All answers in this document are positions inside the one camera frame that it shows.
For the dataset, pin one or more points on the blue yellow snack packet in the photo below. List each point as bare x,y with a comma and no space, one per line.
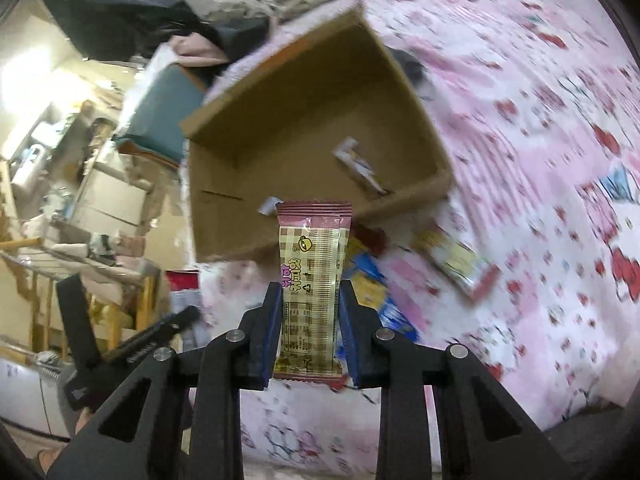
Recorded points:
377,290

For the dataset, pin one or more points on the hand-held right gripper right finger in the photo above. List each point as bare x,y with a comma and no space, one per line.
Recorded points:
350,335

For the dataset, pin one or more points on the yellow maroon wafer packet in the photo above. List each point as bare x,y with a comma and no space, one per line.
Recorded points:
310,280

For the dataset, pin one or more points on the pink cloth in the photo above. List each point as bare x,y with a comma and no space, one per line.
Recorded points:
195,50

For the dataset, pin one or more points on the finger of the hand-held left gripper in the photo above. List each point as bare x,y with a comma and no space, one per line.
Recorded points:
155,332
75,315

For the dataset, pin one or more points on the grey trousers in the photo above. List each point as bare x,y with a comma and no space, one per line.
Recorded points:
595,442

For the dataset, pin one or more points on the pink printed blanket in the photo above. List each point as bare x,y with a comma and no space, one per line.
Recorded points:
525,185

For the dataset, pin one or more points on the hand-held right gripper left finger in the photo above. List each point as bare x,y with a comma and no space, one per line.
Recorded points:
265,332

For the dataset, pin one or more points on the yellow snack packet red edge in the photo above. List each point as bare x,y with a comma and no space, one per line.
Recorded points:
455,265

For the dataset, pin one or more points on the small white snack packet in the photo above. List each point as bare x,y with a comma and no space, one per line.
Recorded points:
359,166

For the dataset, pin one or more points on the dark cloth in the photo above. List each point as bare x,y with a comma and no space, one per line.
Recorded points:
110,10

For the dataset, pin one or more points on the white storage boxes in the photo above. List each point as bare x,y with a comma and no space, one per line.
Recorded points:
110,200

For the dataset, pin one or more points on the cardboard box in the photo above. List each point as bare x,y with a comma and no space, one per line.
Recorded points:
310,125

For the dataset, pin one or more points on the dark grey pouch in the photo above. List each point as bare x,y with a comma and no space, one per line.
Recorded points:
415,72

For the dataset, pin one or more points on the red white bag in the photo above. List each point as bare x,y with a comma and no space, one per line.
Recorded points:
182,280

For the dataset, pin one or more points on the wooden rack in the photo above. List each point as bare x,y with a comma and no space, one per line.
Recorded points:
55,265

